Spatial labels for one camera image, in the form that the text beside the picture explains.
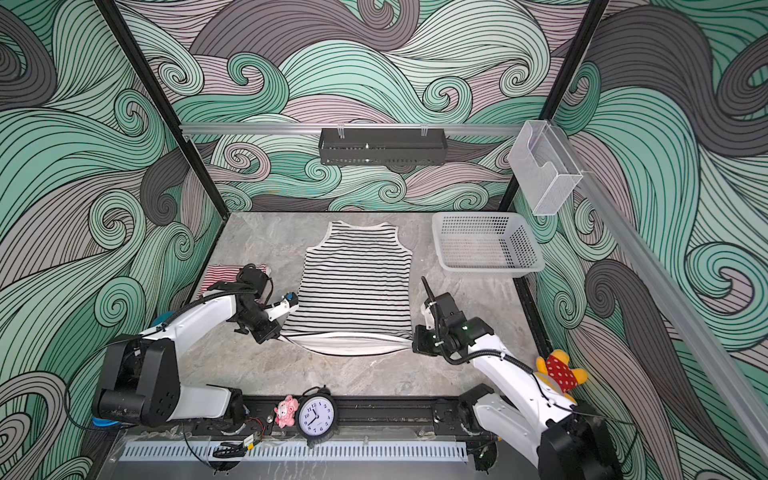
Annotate red white striped tank top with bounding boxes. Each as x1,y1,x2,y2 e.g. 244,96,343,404
198,263,269,298

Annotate black white striped tank top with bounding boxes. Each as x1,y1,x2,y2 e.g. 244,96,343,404
281,221,413,357

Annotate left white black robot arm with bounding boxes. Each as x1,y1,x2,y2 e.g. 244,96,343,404
91,264,299,435

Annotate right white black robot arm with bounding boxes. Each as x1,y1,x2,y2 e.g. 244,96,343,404
412,278,622,479

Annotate white plastic laundry basket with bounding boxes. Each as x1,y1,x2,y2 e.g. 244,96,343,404
432,211,545,278

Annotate teal lid white cup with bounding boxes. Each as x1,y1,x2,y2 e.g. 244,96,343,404
150,311,173,328

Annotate yellow plush toy red shirt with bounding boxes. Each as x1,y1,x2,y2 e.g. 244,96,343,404
535,349,589,402

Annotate pink plush toy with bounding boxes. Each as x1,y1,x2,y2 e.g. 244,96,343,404
274,395,299,428

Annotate black round alarm clock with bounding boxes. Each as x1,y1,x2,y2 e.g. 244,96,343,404
296,386,339,448

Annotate blue yellow plastic toy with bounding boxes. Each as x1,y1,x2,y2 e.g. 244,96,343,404
92,418,121,428

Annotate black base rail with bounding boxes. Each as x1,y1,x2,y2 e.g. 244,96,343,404
241,385,492,438

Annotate aluminium back wall rail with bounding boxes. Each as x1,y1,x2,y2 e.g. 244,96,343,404
179,122,523,137

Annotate aluminium wall rail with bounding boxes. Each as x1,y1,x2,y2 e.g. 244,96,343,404
549,123,767,460
179,122,523,137

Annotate white slotted cable duct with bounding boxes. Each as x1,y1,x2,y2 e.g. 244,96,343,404
119,441,469,463

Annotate clear acrylic wall holder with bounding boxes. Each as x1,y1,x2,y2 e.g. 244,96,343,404
507,120,583,216

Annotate black wall shelf tray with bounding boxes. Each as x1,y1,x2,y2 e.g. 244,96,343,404
318,129,448,167

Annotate aluminium right wall rail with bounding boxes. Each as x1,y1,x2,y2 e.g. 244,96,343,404
549,123,767,460

